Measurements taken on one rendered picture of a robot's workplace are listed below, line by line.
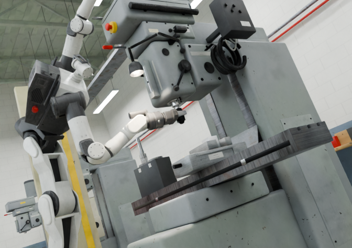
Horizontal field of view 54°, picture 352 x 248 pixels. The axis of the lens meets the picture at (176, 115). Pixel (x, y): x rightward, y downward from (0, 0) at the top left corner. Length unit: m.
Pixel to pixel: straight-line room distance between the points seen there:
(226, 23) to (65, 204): 1.25
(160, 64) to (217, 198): 0.72
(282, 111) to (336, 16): 4.13
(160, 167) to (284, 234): 0.75
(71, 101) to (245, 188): 0.92
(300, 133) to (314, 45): 4.96
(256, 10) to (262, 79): 4.95
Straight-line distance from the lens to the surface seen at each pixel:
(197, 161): 1.49
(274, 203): 1.83
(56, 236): 1.95
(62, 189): 1.96
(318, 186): 2.01
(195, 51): 1.94
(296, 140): 1.23
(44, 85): 1.83
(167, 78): 1.75
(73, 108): 1.68
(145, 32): 1.83
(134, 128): 1.67
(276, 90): 2.06
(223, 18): 1.85
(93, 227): 3.29
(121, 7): 1.85
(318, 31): 6.15
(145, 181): 2.12
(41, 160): 1.97
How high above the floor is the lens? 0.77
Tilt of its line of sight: 15 degrees up
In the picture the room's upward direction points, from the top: 19 degrees counter-clockwise
